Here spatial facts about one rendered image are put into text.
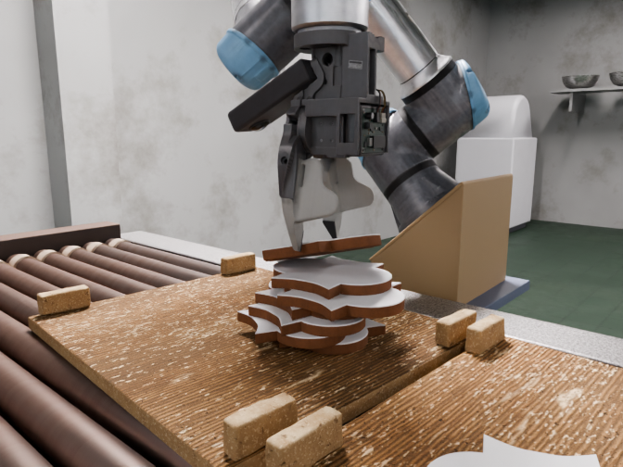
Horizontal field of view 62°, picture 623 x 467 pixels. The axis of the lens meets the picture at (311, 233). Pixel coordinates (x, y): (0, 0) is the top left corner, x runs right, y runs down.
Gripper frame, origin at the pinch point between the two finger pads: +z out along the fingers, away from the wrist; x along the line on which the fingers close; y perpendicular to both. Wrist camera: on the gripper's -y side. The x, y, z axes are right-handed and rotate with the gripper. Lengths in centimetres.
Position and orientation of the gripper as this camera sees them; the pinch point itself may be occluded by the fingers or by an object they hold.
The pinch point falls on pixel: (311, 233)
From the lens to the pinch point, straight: 55.5
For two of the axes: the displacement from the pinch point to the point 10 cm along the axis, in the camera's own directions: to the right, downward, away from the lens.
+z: 0.0, 9.8, 1.9
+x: 5.3, -1.6, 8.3
